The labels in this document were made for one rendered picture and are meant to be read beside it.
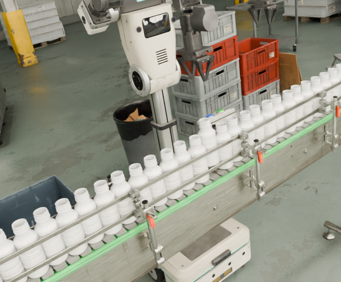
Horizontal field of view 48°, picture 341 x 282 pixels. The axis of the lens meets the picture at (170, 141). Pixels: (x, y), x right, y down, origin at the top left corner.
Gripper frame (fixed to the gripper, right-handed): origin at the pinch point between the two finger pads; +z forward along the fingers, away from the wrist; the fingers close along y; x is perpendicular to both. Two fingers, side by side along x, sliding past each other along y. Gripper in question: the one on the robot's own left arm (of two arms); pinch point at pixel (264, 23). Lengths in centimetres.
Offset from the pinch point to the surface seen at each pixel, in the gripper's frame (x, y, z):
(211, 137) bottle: 48, -17, 25
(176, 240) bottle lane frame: 70, -20, 52
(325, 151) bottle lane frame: -11, -20, 56
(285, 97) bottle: 8.1, -15.5, 25.1
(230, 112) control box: 24.1, -1.8, 28.4
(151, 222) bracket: 81, -27, 34
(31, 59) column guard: -104, 729, 125
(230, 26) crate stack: -138, 163, 42
